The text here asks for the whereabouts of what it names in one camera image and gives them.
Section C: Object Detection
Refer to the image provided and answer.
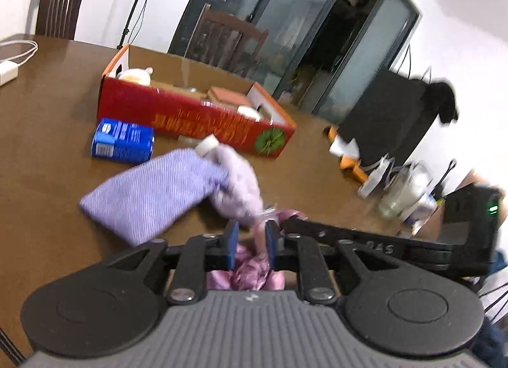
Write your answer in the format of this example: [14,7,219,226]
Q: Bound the white coiled cable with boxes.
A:
[0,37,39,64]

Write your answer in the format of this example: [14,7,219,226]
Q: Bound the white blue carton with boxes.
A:
[411,189,441,229]

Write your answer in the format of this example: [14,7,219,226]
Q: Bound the dark wooden chair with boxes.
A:
[186,4,269,79]
[35,0,89,40]

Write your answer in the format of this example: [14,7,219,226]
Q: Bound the white spray bottle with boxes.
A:
[357,155,394,198]

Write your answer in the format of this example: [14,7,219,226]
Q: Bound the purple fuzzy cloth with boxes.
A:
[210,143,265,226]

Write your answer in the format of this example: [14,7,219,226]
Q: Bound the blue tissue packet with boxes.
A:
[91,118,155,164]

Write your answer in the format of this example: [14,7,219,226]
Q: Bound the red cardboard box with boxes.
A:
[97,44,298,160]

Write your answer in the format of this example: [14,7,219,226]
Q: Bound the white charger adapter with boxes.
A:
[0,60,19,87]

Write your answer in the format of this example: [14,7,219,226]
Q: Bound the person's dark blue pants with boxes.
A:
[474,322,508,368]

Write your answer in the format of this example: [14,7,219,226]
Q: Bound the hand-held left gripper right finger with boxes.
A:
[264,219,398,305]

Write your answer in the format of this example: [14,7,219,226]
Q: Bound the dark-framed sliding glass door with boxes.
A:
[168,0,422,115]

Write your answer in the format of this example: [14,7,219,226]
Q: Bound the crumpled white tissue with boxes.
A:
[329,137,360,159]

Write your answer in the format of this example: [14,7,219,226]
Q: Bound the clear glass cup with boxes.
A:
[377,161,434,220]

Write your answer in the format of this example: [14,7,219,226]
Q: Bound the purple striped pouch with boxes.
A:
[78,148,230,246]

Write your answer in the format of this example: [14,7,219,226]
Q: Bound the pink shiny wrapper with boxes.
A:
[208,209,309,292]

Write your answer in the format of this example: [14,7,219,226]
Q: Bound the small white cap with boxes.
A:
[194,134,220,156]

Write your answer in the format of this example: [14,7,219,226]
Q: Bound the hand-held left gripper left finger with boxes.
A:
[103,219,241,305]

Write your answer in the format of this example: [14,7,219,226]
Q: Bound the black jacket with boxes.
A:
[424,79,460,126]

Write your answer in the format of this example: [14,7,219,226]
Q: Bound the black studio light on stand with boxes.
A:
[117,0,169,50]

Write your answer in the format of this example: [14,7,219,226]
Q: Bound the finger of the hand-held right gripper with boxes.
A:
[278,217,457,271]

